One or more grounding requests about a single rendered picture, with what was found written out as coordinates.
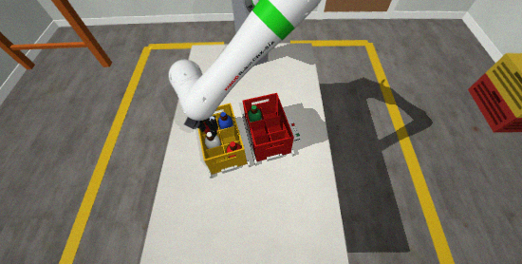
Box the green bottle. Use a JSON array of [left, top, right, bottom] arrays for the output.
[[248, 105, 262, 123]]

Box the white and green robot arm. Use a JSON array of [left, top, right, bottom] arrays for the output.
[[169, 0, 321, 129]]

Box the white paper pick list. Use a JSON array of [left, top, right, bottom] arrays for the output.
[[287, 117, 302, 142]]

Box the red crate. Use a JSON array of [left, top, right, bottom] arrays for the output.
[[244, 98, 294, 161]]

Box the yellow divided crate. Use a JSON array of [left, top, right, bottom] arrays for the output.
[[198, 109, 247, 174]]

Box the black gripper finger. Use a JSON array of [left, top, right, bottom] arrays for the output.
[[199, 121, 206, 132], [204, 116, 218, 138]]

